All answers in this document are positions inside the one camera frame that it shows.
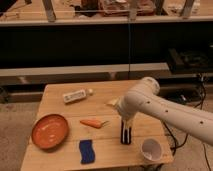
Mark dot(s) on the orange toy carrot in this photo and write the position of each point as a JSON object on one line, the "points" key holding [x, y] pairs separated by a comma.
{"points": [[92, 123]]}

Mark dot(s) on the wooden table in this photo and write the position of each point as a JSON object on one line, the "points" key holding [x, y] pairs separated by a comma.
{"points": [[109, 152]]}

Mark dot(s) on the white cup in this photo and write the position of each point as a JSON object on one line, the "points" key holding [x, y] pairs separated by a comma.
{"points": [[151, 150]]}

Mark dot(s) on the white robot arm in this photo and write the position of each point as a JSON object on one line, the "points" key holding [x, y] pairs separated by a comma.
{"points": [[143, 97]]}

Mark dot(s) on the orange plate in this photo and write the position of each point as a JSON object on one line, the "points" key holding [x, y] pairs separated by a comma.
{"points": [[50, 131]]}

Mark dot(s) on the long metal bench rail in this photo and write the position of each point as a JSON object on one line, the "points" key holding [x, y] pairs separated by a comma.
{"points": [[82, 69]]}

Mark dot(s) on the upper wooden shelf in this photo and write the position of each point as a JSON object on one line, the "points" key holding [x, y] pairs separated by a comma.
{"points": [[92, 12]]}

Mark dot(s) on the blue sponge cloth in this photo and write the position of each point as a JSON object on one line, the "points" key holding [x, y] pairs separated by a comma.
{"points": [[86, 151]]}

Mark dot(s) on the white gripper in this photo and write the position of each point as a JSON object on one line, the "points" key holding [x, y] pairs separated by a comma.
{"points": [[127, 111]]}

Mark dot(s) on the black box on bench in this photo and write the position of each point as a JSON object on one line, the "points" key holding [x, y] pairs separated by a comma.
{"points": [[189, 62]]}

